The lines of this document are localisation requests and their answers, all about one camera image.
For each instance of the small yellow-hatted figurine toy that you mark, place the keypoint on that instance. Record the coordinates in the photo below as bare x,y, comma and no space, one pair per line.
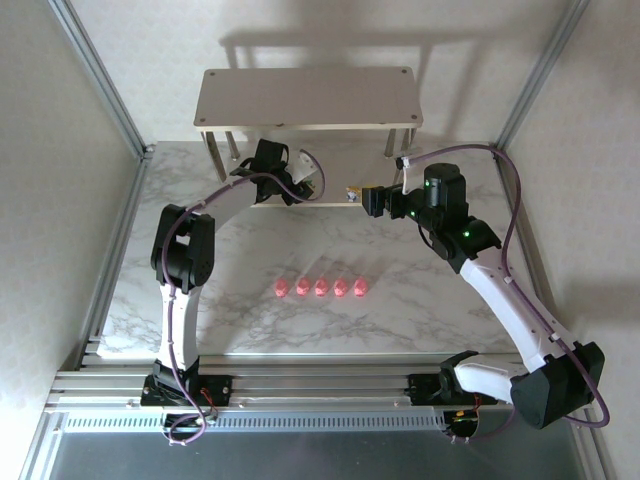
353,194

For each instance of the pink plastic pig toy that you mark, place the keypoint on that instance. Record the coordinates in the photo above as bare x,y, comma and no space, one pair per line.
281,289
360,287
321,287
303,287
341,288

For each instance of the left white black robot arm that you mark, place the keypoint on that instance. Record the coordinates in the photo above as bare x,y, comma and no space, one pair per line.
180,325

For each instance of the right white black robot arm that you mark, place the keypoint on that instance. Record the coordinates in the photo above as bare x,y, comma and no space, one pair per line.
515,305

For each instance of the two-tier metal shelf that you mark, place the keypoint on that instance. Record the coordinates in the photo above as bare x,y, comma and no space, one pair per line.
300,100

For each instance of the aluminium side rail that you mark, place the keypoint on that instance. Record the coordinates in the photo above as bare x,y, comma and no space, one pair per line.
532,240
122,225

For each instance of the aluminium corner post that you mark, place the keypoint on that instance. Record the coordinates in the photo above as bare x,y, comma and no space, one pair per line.
540,75
102,75

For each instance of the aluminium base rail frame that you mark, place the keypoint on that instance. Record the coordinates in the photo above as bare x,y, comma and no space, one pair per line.
325,380

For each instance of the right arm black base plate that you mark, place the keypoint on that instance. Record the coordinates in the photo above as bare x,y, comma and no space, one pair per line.
422,387

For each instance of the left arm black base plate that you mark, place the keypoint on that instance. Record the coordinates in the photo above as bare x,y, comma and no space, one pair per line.
217,387

